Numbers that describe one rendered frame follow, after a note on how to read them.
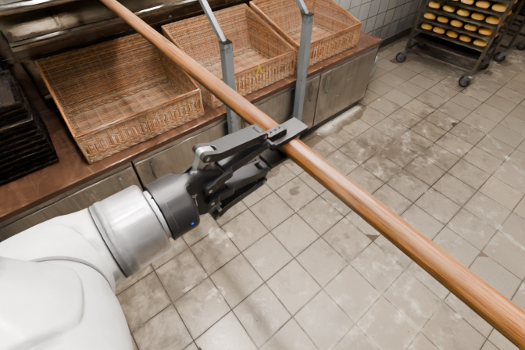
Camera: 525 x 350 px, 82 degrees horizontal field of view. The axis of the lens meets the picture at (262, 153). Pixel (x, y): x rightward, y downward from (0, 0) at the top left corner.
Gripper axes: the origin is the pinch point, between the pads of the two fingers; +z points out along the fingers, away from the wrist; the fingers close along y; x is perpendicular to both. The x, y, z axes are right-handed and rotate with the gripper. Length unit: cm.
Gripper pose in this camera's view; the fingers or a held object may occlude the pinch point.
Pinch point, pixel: (283, 142)
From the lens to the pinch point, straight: 45.1
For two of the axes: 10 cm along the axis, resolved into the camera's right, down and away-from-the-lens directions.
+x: 6.3, 5.5, -5.5
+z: 7.8, -4.4, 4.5
